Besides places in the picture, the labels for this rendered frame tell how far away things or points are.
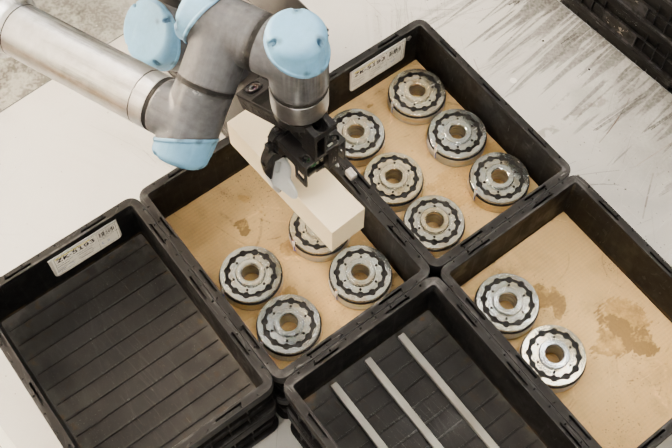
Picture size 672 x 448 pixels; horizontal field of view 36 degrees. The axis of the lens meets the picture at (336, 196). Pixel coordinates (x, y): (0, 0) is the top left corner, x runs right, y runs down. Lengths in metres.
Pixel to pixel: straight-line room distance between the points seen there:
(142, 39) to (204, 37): 0.54
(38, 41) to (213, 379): 0.60
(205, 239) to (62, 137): 0.44
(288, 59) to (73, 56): 0.31
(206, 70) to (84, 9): 1.91
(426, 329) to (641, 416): 0.36
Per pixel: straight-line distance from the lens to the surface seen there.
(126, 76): 1.32
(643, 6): 2.64
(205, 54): 1.25
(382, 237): 1.67
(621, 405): 1.69
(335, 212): 1.45
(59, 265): 1.71
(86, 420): 1.67
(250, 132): 1.52
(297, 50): 1.18
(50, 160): 2.03
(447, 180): 1.80
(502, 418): 1.65
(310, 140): 1.32
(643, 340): 1.74
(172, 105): 1.28
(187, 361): 1.67
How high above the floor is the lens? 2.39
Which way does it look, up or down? 62 degrees down
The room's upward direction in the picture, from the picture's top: straight up
